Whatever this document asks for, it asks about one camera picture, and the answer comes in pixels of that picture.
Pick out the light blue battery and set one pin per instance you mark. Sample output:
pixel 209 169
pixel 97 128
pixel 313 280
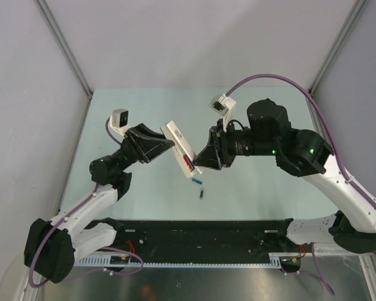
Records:
pixel 197 181

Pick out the white remote control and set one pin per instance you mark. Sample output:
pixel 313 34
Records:
pixel 181 148

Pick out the white slotted cable duct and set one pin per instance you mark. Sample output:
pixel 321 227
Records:
pixel 110 260

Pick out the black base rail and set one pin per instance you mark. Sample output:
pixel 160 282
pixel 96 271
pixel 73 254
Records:
pixel 206 241

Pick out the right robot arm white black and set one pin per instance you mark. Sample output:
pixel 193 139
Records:
pixel 300 153

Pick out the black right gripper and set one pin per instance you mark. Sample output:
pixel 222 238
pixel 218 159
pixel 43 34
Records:
pixel 216 155

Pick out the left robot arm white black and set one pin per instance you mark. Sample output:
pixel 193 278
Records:
pixel 53 246

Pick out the right aluminium frame post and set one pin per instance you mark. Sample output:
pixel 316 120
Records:
pixel 342 36

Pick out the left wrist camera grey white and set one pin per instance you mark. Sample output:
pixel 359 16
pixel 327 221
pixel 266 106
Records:
pixel 119 121

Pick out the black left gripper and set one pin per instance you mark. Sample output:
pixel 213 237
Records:
pixel 150 152

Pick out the aluminium frame post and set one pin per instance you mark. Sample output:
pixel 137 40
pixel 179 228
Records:
pixel 54 28
pixel 342 36

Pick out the left aluminium frame post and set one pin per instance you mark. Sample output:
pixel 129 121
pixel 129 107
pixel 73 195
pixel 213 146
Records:
pixel 54 28

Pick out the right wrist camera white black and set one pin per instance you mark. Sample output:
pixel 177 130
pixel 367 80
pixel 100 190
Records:
pixel 224 106

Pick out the dark blue battery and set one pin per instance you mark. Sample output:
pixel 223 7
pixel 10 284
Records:
pixel 189 162

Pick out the red orange battery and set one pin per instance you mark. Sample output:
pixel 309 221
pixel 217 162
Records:
pixel 190 170

